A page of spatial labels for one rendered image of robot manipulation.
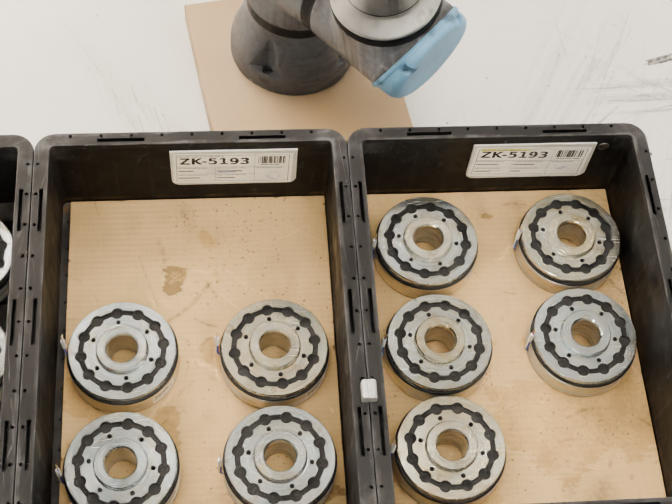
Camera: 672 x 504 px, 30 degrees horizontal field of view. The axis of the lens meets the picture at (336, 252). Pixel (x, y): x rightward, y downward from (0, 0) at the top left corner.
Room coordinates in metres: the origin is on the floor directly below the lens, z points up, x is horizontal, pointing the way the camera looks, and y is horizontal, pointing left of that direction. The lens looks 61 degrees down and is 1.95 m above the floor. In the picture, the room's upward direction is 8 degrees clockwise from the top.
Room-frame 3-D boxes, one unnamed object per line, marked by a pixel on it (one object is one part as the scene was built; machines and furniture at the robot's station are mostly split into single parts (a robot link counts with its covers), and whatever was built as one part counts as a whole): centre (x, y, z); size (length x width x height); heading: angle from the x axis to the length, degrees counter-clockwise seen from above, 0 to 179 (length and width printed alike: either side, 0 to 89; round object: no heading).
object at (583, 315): (0.55, -0.25, 0.86); 0.05 x 0.05 x 0.01
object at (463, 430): (0.42, -0.13, 0.86); 0.05 x 0.05 x 0.01
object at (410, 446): (0.42, -0.13, 0.86); 0.10 x 0.10 x 0.01
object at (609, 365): (0.55, -0.25, 0.86); 0.10 x 0.10 x 0.01
